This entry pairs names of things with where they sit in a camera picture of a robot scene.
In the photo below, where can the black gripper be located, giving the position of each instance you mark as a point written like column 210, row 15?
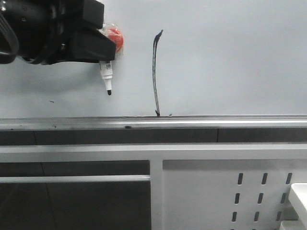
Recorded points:
column 38, row 32

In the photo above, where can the white whiteboard marker red end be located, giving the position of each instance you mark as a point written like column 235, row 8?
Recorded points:
column 113, row 33

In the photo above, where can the white plastic marker tray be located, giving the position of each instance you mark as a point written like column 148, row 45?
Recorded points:
column 298, row 199

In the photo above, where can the white whiteboard with aluminium frame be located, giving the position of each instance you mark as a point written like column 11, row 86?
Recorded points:
column 208, row 61

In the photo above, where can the white perforated metal stand frame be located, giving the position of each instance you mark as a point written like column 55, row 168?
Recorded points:
column 150, row 187

